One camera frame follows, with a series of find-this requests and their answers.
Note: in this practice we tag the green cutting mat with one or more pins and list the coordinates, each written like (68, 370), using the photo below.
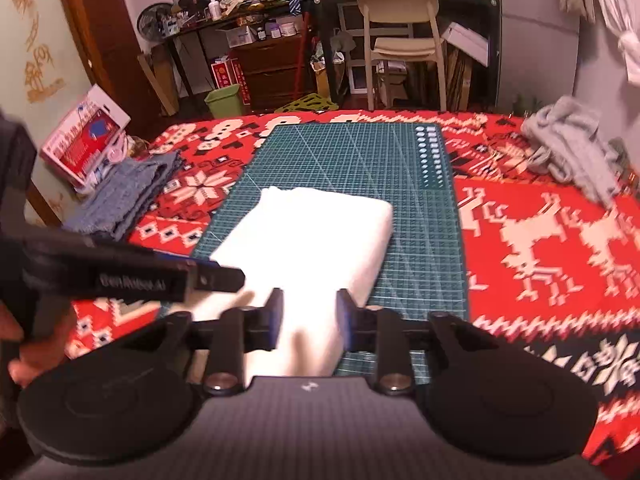
(350, 160)

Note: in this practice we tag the knotted white curtain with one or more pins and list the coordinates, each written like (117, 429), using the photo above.
(620, 10)

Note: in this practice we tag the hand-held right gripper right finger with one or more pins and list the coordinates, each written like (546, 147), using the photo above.
(345, 320)

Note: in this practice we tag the red and white carton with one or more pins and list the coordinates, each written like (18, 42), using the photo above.
(227, 80)

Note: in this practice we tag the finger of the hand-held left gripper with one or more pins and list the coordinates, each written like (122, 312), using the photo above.
(217, 278)

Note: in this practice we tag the green waste bin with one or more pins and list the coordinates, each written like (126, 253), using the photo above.
(225, 102)

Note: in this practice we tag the red broom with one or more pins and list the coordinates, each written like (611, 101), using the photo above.
(300, 60)

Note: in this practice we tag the leaning cardboard sheets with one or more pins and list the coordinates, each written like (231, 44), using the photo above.
(160, 85)

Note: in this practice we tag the person's left hand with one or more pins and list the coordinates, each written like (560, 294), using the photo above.
(50, 335)

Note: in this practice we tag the pink headphones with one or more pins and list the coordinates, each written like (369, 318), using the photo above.
(117, 150)

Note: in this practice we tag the beige chair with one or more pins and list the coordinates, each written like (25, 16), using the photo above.
(400, 10)

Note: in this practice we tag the small beige step stool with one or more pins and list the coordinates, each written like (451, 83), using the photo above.
(392, 87)

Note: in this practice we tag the white cardboard box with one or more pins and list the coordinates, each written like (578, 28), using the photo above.
(465, 42)

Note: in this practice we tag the red patterned blanket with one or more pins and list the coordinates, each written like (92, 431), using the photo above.
(540, 260)

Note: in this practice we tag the grey refrigerator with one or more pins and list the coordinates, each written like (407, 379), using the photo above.
(537, 45)

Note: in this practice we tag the black fan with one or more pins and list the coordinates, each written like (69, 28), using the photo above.
(155, 20)

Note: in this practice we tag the white knit vest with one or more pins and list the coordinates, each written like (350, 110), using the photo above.
(310, 250)

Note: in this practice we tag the blue jeans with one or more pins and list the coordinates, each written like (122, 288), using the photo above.
(120, 195)

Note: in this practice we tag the folded cardboard boxes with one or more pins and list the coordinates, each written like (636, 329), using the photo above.
(459, 80)

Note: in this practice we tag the grey garment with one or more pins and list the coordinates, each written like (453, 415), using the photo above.
(575, 150)

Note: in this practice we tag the black desk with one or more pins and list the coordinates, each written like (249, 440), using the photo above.
(325, 50)

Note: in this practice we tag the lime green lattice stool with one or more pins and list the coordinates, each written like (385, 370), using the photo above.
(305, 104)

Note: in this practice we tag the red and blue printed box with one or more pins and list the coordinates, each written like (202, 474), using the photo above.
(82, 135)

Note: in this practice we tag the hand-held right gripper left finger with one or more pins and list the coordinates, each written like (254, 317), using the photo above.
(274, 316)

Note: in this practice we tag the wooden drawer cabinet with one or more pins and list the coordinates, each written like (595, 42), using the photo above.
(267, 70)

